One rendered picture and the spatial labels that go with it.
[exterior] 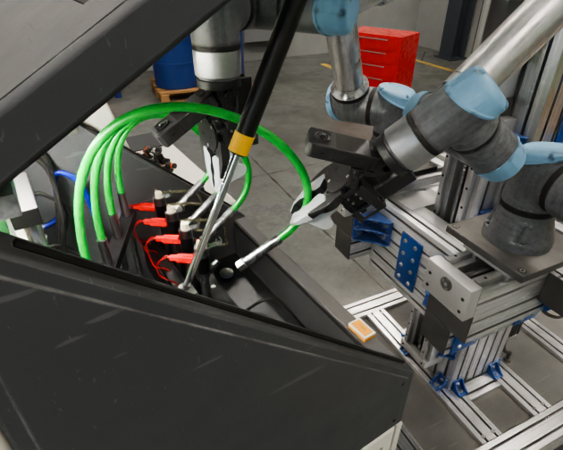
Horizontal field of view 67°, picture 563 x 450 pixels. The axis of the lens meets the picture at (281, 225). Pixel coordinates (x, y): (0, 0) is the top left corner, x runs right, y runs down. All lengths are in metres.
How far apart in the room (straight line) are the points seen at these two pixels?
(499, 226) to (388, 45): 4.00
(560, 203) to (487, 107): 0.41
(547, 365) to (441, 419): 0.55
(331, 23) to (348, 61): 0.55
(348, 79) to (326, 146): 0.68
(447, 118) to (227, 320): 0.38
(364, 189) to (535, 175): 0.45
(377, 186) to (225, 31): 0.32
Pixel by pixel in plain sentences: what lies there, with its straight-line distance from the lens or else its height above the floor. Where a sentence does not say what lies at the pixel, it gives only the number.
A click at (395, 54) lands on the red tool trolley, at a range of 4.92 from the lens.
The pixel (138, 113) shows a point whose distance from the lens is 0.64.
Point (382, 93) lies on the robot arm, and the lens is 1.34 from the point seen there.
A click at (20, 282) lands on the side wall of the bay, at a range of 0.36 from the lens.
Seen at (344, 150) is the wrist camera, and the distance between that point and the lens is 0.63.
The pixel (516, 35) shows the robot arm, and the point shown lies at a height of 1.50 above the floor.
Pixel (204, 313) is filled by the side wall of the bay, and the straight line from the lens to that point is 0.44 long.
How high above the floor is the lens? 1.61
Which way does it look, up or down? 33 degrees down
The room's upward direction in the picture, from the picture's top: straight up
